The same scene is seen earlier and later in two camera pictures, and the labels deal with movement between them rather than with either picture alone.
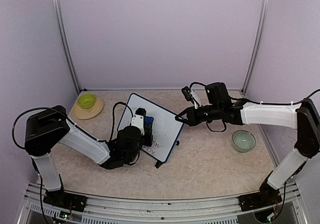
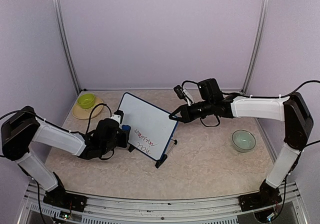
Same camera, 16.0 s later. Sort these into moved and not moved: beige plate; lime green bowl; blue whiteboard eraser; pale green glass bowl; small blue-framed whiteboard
Moved: blue whiteboard eraser; small blue-framed whiteboard
Not moved: lime green bowl; beige plate; pale green glass bowl
